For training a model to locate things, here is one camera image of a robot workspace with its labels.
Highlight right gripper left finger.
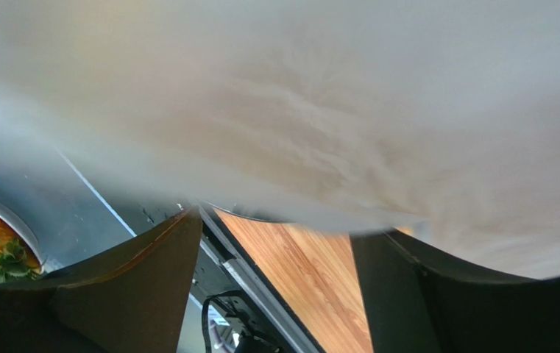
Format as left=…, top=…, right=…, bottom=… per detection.
left=0, top=210, right=202, bottom=352

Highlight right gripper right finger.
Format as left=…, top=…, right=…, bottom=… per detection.
left=350, top=230, right=560, bottom=352

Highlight white plastic bag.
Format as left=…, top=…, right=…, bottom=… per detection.
left=0, top=1, right=560, bottom=279

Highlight aluminium frame rail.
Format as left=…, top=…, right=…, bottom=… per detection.
left=199, top=202, right=324, bottom=352

